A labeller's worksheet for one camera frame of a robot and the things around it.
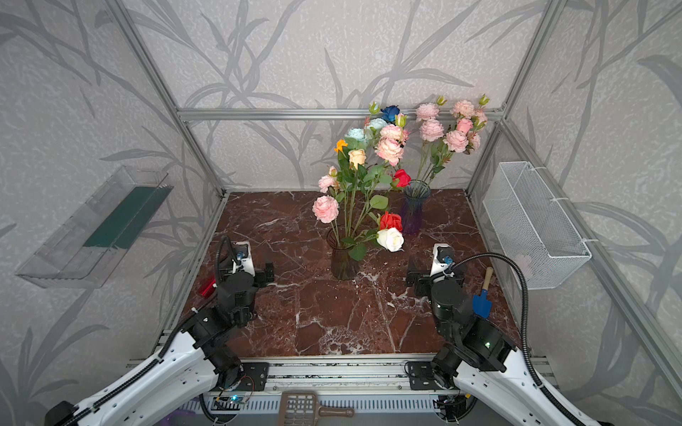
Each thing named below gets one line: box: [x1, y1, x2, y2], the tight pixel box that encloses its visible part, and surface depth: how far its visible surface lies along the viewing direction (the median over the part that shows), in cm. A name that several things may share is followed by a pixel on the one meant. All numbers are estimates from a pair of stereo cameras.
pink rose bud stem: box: [456, 118, 474, 135], surface depth 84 cm
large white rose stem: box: [341, 227, 405, 262], surface depth 57 cm
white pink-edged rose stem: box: [450, 94, 491, 127], surface depth 85 cm
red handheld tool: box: [198, 273, 218, 299], surface depth 89 cm
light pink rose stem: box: [312, 195, 341, 248], surface depth 74 cm
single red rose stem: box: [392, 168, 413, 189], surface depth 73 cm
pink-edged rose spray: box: [351, 112, 412, 235], surface depth 68 cm
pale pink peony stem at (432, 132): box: [414, 95, 448, 182], surface depth 86 cm
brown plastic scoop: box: [277, 390, 355, 426], surface depth 70 cm
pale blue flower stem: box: [344, 101, 389, 150], surface depth 74 cm
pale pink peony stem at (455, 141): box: [427, 130, 482, 182], surface depth 82 cm
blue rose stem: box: [380, 104, 401, 126], surface depth 82 cm
